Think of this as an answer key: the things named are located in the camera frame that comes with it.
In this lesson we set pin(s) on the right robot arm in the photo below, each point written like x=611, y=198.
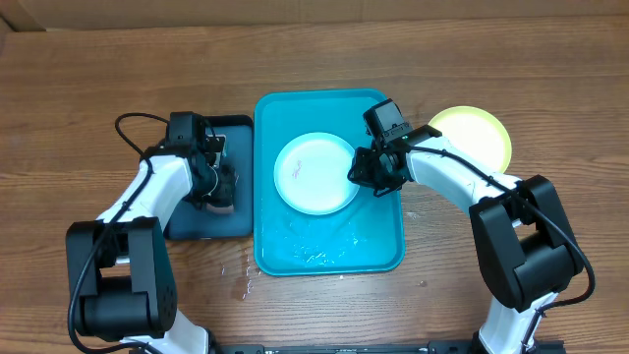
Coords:
x=525, y=246

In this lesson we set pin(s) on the light blue plate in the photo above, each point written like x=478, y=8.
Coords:
x=311, y=174

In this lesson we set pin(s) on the teal plastic serving tray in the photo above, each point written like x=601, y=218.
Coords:
x=367, y=235

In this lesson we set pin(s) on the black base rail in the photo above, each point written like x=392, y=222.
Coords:
x=434, y=347

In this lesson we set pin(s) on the green dish sponge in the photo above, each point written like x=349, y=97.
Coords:
x=219, y=207

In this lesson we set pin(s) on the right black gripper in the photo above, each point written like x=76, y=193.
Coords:
x=367, y=170

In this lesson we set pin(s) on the black water tray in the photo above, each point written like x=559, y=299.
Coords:
x=189, y=222

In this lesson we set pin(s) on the yellow-green plate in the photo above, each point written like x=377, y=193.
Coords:
x=477, y=133

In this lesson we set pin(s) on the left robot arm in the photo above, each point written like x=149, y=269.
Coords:
x=122, y=286

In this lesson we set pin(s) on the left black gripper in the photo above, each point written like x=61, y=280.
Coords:
x=225, y=191

